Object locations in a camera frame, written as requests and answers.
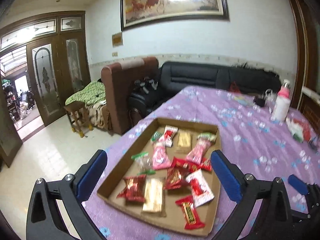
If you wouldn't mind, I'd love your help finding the red white snack packet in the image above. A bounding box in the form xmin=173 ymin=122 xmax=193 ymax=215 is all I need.
xmin=158 ymin=125 xmax=178 ymax=147

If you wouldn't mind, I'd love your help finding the dark red foil snack packet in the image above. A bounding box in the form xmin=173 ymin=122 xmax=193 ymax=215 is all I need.
xmin=117 ymin=174 xmax=146 ymax=203

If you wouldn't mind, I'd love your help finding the white plastic bag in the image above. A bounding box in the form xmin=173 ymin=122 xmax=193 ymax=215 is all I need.
xmin=285 ymin=118 xmax=304 ymax=143

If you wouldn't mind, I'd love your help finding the clear green-edged snack packet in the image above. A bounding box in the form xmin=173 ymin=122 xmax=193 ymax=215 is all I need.
xmin=131 ymin=152 xmax=156 ymax=175

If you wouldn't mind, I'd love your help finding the pink lidded bottle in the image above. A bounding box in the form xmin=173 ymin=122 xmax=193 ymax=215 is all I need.
xmin=277 ymin=79 xmax=291 ymax=99

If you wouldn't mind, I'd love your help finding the green white small packet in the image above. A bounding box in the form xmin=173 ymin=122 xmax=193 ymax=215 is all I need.
xmin=197 ymin=132 xmax=217 ymax=143

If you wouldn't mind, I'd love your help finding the small wooden stool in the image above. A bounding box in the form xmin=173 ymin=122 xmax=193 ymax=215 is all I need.
xmin=63 ymin=101 xmax=93 ymax=138

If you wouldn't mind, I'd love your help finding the red white flat packet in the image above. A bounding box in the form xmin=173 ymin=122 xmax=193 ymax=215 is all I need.
xmin=185 ymin=170 xmax=214 ymax=207

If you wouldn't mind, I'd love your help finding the green patterned blanket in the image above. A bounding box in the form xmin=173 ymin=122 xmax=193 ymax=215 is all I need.
xmin=65 ymin=81 xmax=105 ymax=106

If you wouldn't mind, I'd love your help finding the black leather sofa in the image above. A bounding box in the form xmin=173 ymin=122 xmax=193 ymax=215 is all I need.
xmin=127 ymin=61 xmax=281 ymax=124

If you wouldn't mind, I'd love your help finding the pink cartoon snack packet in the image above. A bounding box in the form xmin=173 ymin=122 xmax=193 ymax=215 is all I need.
xmin=185 ymin=138 xmax=212 ymax=165
xmin=152 ymin=142 xmax=171 ymax=170

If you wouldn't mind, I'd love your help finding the framed horse painting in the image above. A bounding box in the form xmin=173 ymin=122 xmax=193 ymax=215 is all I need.
xmin=120 ymin=0 xmax=229 ymax=31

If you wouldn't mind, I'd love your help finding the red candy bar packet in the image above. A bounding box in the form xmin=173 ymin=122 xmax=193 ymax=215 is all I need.
xmin=171 ymin=157 xmax=213 ymax=173

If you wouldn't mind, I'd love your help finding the shallow cardboard box tray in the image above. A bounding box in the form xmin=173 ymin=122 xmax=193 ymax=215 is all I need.
xmin=96 ymin=117 xmax=222 ymax=238

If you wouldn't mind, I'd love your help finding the golden long biscuit packet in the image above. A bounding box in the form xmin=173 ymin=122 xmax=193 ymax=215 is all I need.
xmin=142 ymin=178 xmax=166 ymax=217

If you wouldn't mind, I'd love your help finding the red plastic bag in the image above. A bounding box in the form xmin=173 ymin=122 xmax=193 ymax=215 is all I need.
xmin=294 ymin=119 xmax=312 ymax=142

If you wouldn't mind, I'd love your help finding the small black cup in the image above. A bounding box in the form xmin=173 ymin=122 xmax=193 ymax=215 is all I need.
xmin=253 ymin=95 xmax=266 ymax=107

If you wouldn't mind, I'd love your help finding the pink cartoon snack packet left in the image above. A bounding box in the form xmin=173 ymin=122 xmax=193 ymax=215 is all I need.
xmin=152 ymin=142 xmax=171 ymax=170

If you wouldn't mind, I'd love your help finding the colourful booklet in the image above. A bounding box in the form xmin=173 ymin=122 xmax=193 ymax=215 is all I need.
xmin=233 ymin=95 xmax=254 ymax=107

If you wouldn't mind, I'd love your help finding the wooden glass panel door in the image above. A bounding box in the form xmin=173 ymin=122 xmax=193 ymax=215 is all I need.
xmin=27 ymin=30 xmax=91 ymax=126

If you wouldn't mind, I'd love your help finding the white plastic jar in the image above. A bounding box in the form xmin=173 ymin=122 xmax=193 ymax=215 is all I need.
xmin=272 ymin=96 xmax=291 ymax=122

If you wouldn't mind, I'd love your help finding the small red candy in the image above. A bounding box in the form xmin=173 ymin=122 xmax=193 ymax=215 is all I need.
xmin=175 ymin=195 xmax=205 ymax=230

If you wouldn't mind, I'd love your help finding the pink cartoon snack packet right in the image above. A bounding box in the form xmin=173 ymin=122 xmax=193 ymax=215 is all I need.
xmin=185 ymin=138 xmax=212 ymax=165

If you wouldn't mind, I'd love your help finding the purple floral tablecloth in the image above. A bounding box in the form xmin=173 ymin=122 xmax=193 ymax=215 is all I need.
xmin=82 ymin=86 xmax=319 ymax=239

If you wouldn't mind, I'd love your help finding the green candy wrapper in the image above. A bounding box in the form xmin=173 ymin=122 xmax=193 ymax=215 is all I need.
xmin=150 ymin=131 xmax=163 ymax=144

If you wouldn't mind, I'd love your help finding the brown armchair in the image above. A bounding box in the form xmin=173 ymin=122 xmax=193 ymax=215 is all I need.
xmin=101 ymin=56 xmax=159 ymax=135

